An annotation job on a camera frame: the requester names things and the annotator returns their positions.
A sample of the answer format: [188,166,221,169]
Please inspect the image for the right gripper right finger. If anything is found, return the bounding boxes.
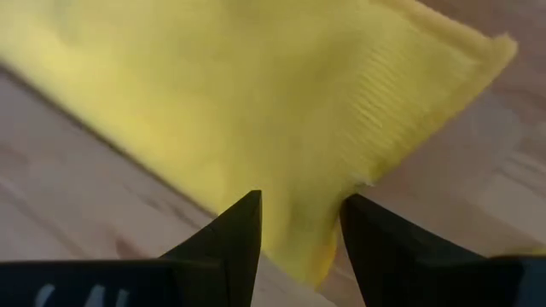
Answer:
[340,194,546,307]

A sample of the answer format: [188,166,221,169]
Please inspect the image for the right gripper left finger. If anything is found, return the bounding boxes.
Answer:
[0,189,263,307]

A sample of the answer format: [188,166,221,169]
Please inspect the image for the yellow microfiber towel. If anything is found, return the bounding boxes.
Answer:
[0,0,520,291]

